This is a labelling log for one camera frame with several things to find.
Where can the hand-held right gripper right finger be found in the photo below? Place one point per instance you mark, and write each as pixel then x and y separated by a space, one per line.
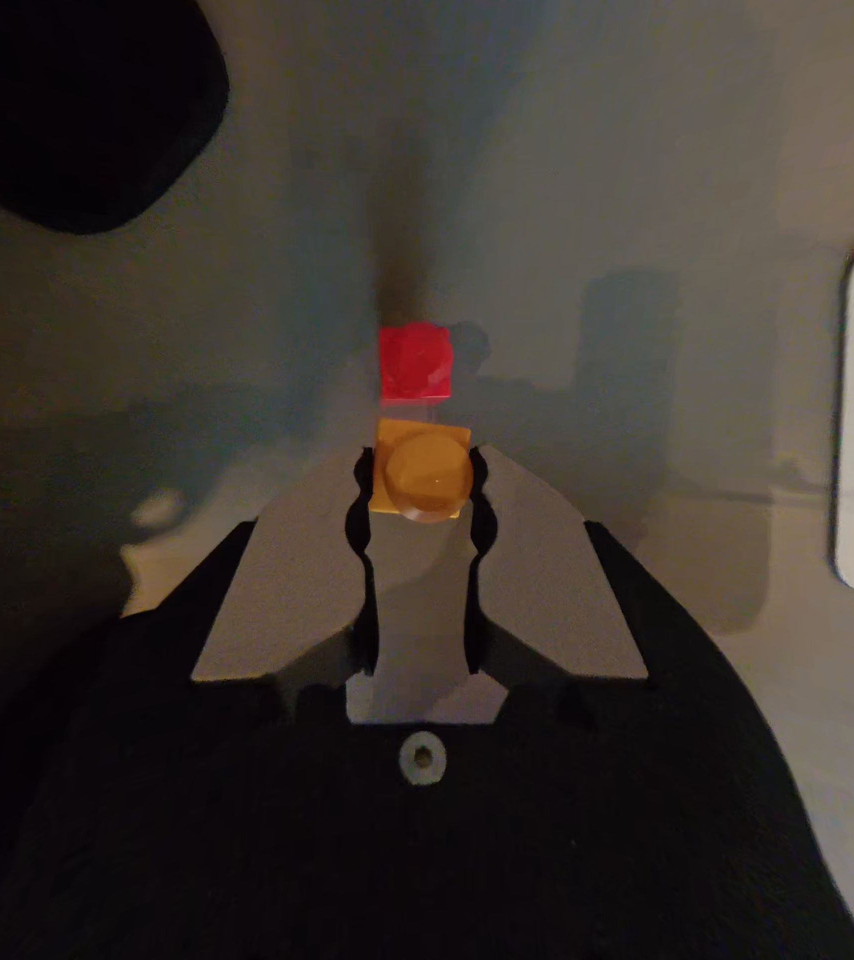
pixel 554 600

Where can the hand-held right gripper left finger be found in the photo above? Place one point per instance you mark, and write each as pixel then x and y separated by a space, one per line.
pixel 285 600

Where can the yellow mega block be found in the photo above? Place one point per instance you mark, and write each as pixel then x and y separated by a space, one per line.
pixel 424 468

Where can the red single-stud mega block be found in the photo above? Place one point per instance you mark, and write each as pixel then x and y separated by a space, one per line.
pixel 415 363

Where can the black honeycomb rubber pad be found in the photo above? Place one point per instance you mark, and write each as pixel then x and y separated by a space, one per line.
pixel 67 105

